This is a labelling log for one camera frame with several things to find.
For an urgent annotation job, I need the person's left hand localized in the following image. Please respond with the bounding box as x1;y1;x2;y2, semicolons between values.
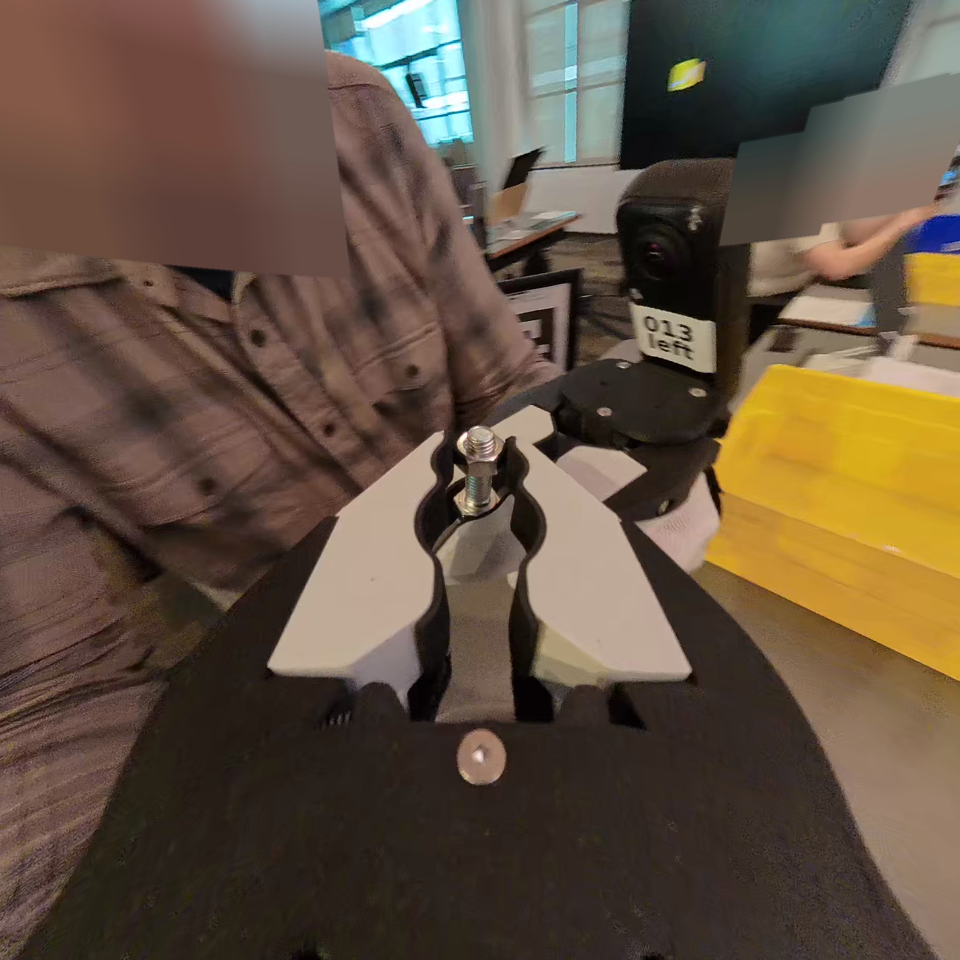
645;480;724;574

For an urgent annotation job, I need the yellow plastic bin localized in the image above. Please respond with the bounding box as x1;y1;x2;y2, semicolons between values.
705;365;960;684

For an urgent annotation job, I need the black framed sign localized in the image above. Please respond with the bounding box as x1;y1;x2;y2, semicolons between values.
495;267;585;373

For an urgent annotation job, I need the small yellow bin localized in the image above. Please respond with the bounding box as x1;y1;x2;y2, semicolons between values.
905;252;960;309

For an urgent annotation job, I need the silver hex bolt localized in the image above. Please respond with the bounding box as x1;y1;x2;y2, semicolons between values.
455;426;507;511

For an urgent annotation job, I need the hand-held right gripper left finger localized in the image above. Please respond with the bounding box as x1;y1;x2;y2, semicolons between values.
270;432;459;718

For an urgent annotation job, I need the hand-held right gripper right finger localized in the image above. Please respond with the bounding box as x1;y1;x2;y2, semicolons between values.
503;435;693;718

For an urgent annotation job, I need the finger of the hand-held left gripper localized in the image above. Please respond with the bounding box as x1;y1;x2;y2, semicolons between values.
503;402;559;448
552;440;649;507

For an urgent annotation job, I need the blue plastic bin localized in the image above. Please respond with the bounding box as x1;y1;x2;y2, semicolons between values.
915;215;960;256

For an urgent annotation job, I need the dark wall screen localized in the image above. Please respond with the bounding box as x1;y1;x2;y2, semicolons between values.
620;0;913;169

